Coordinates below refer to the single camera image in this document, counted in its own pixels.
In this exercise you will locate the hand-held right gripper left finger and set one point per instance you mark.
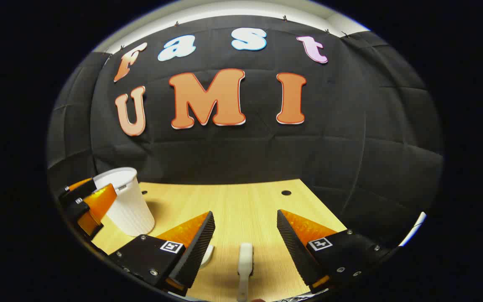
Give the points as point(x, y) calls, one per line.
point(199, 245)

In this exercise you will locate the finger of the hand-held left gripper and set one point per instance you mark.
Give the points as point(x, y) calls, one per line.
point(76, 192)
point(97, 205)

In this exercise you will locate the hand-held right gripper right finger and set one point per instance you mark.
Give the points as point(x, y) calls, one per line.
point(292, 245)

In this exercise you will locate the white dustpan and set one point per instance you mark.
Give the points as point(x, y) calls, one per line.
point(207, 256)

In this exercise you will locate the white ribbed garbage bin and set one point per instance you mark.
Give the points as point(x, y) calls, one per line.
point(130, 205)

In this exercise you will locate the small white broom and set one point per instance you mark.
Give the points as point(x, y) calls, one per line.
point(245, 256)

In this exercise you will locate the wooden desktop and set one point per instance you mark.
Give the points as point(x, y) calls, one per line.
point(245, 209)

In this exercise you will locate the black backdrop cloth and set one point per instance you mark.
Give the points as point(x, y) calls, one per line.
point(329, 159)

